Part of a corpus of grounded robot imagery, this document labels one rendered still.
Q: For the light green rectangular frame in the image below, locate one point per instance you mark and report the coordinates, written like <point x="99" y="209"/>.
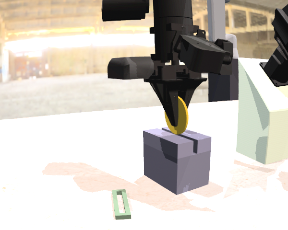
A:
<point x="118" y="215"/>

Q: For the gold coin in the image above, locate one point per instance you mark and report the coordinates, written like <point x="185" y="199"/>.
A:
<point x="182" y="119"/>

